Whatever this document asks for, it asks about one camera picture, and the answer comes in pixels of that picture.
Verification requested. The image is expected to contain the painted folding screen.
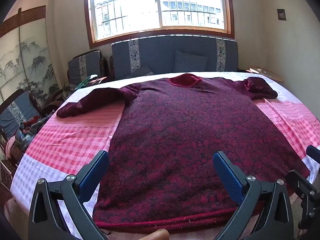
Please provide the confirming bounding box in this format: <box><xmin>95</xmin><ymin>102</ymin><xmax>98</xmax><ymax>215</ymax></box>
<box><xmin>0</xmin><ymin>5</ymin><xmax>60</xmax><ymax>105</ymax></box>

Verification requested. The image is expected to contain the blue cushioned sofa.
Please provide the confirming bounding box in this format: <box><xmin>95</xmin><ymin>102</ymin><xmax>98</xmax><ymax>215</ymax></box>
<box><xmin>110</xmin><ymin>35</ymin><xmax>239</xmax><ymax>80</ymax></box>

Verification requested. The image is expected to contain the pink checked blanket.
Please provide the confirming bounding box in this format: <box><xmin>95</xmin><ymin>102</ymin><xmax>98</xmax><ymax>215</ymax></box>
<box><xmin>10</xmin><ymin>71</ymin><xmax>320</xmax><ymax>240</ymax></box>

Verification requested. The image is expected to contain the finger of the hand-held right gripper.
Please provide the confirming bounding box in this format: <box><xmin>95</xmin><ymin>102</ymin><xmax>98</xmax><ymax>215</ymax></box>
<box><xmin>286</xmin><ymin>169</ymin><xmax>319</xmax><ymax>228</ymax></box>
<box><xmin>306</xmin><ymin>145</ymin><xmax>320</xmax><ymax>167</ymax></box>

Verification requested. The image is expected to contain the dark blue pillow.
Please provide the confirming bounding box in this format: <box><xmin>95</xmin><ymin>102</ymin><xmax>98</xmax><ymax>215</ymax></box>
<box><xmin>125</xmin><ymin>62</ymin><xmax>156</xmax><ymax>79</ymax></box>

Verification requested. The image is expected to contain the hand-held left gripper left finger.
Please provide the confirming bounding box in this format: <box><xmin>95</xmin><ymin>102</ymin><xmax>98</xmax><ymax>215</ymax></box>
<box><xmin>28</xmin><ymin>151</ymin><xmax>110</xmax><ymax>240</ymax></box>

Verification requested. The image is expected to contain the pile of clothes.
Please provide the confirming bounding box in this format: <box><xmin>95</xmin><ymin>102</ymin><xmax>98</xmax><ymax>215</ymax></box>
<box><xmin>14</xmin><ymin>115</ymin><xmax>54</xmax><ymax>153</ymax></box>

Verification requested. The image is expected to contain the wooden framed window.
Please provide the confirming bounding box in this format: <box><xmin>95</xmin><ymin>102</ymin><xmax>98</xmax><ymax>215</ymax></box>
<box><xmin>84</xmin><ymin>0</ymin><xmax>235</xmax><ymax>49</ymax></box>

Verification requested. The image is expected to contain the blue square cushion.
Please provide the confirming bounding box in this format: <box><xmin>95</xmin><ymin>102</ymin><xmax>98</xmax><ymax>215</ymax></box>
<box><xmin>174</xmin><ymin>50</ymin><xmax>209</xmax><ymax>72</ymax></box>

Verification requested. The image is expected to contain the wicker basket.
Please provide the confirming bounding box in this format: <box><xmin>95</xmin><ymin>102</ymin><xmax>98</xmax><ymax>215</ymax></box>
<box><xmin>0</xmin><ymin>159</ymin><xmax>18</xmax><ymax>198</ymax></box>

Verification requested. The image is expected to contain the round wooden side table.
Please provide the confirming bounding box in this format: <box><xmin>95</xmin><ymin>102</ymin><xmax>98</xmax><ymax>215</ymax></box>
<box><xmin>246</xmin><ymin>66</ymin><xmax>285</xmax><ymax>83</ymax></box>

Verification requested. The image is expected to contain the green clothes hanger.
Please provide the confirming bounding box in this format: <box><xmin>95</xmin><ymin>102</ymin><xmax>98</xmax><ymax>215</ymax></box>
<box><xmin>75</xmin><ymin>74</ymin><xmax>99</xmax><ymax>90</ymax></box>

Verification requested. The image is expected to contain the maroon floral knit sweater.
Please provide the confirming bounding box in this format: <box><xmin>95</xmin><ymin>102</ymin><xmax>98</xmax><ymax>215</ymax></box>
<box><xmin>56</xmin><ymin>72</ymin><xmax>310</xmax><ymax>234</ymax></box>

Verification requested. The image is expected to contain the blue cushioned armchair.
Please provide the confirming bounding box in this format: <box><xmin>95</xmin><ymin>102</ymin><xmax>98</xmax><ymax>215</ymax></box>
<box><xmin>67</xmin><ymin>50</ymin><xmax>111</xmax><ymax>86</ymax></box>
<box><xmin>0</xmin><ymin>90</ymin><xmax>52</xmax><ymax>155</ymax></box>

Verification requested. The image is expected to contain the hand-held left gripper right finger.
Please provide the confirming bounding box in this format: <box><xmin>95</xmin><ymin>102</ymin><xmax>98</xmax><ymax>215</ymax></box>
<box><xmin>213</xmin><ymin>151</ymin><xmax>294</xmax><ymax>240</ymax></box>

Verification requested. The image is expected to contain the person's left hand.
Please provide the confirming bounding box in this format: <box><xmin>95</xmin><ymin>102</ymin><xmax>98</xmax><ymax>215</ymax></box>
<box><xmin>142</xmin><ymin>229</ymin><xmax>170</xmax><ymax>240</ymax></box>

